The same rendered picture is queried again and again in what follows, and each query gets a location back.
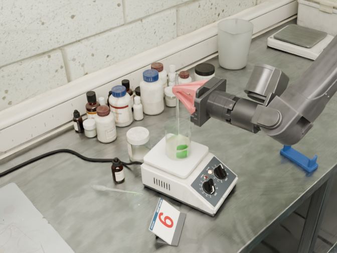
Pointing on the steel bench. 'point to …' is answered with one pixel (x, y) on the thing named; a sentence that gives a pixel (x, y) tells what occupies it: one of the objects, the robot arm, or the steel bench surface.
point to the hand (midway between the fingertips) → (176, 89)
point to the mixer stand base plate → (26, 226)
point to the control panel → (223, 185)
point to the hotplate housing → (182, 185)
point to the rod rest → (300, 158)
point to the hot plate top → (177, 169)
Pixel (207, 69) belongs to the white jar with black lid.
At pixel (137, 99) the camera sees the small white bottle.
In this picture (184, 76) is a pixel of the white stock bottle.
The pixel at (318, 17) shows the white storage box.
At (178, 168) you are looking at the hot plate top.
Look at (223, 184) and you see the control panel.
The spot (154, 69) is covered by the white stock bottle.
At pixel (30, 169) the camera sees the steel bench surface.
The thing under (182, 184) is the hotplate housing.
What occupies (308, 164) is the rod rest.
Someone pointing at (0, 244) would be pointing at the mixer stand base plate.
